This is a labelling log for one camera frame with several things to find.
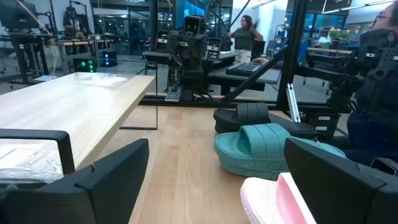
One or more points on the grey desk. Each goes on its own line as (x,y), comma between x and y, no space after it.
(271,76)

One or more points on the teal rubber slide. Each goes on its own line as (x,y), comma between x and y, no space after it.
(248,146)

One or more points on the black rig frame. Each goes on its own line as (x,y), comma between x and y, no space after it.
(292,46)

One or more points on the black control box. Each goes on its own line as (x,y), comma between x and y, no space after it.
(323,124)

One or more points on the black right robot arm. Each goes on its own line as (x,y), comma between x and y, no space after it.
(189,53)

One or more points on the person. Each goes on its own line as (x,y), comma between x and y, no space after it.
(244,39)
(370,137)

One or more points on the black box with blue lights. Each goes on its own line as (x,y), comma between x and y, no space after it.
(109,59)

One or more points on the green potted plant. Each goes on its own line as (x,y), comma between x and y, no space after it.
(339,35)

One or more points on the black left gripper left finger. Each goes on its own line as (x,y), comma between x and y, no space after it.
(93,193)

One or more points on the black rubber slide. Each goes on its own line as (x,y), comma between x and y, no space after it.
(248,113)

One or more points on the pink rubber slide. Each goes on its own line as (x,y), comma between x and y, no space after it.
(264,199)

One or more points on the black keyboard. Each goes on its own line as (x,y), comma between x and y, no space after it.
(244,68)

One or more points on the black box with green lights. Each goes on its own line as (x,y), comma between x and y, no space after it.
(85,65)

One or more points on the light wood shelf black frame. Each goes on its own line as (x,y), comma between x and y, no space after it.
(77,99)

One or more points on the silver aluminium bar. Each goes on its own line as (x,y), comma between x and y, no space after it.
(293,102)

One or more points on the wooden workbench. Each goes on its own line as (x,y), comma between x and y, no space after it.
(81,43)

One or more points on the clear plastic bag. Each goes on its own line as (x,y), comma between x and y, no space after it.
(28,169)

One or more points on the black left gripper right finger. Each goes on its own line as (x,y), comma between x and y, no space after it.
(335,189)

